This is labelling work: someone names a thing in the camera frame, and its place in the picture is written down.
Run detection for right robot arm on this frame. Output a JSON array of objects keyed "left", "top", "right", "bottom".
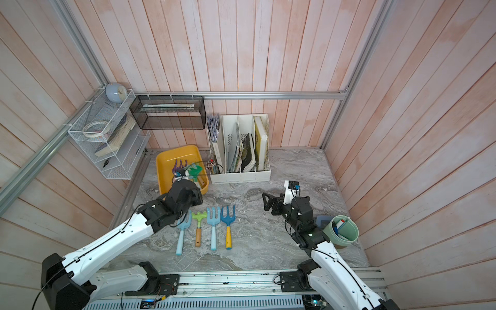
[{"left": 262, "top": 192, "right": 399, "bottom": 309}]

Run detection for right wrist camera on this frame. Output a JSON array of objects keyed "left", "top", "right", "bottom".
[{"left": 284, "top": 180, "right": 300, "bottom": 204}]

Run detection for white wire shelf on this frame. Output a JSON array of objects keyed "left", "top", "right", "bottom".
[{"left": 68, "top": 88, "right": 151, "bottom": 180}]

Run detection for dark green rake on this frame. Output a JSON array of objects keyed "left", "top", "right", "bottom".
[{"left": 186, "top": 164, "right": 206, "bottom": 188}]

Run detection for green bucket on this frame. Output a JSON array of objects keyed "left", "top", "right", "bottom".
[{"left": 324, "top": 215, "right": 359, "bottom": 248}]

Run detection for tape roll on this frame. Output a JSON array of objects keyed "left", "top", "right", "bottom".
[{"left": 82, "top": 120, "right": 110, "bottom": 138}]

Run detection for yellow book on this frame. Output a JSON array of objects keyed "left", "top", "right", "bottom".
[{"left": 253, "top": 114, "right": 269, "bottom": 171}]

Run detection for green rake wooden handle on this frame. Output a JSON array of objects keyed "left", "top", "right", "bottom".
[{"left": 192, "top": 211, "right": 207, "bottom": 247}]

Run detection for books on wire shelf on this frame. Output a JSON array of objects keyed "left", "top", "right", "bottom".
[{"left": 94, "top": 115, "right": 136, "bottom": 158}]

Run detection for blue grey small device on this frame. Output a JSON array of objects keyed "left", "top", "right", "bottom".
[{"left": 315, "top": 215, "right": 333, "bottom": 229}]

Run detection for purple rake pink handle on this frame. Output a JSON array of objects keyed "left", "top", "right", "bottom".
[{"left": 172, "top": 159, "right": 188, "bottom": 177}]

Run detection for coloured pencils bundle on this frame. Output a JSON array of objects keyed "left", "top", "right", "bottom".
[{"left": 205, "top": 158, "right": 220, "bottom": 174}]

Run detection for black mesh basket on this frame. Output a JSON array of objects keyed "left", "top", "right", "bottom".
[{"left": 130, "top": 94, "right": 206, "bottom": 130}]

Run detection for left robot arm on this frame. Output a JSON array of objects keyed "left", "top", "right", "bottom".
[{"left": 40, "top": 179, "right": 203, "bottom": 309}]

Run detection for blue fork yellow handle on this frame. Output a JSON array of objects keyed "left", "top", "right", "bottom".
[{"left": 220, "top": 205, "right": 236, "bottom": 250}]

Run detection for white file organizer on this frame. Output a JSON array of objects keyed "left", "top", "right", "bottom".
[{"left": 206, "top": 114, "right": 271, "bottom": 184}]

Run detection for light blue hand fork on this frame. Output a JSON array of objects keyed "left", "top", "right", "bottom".
[{"left": 176, "top": 211, "right": 192, "bottom": 256}]

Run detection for yellow storage tray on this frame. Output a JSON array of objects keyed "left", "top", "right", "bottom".
[{"left": 156, "top": 145, "right": 209, "bottom": 195}]

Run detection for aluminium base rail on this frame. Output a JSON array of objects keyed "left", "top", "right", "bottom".
[{"left": 86, "top": 268, "right": 390, "bottom": 309}]

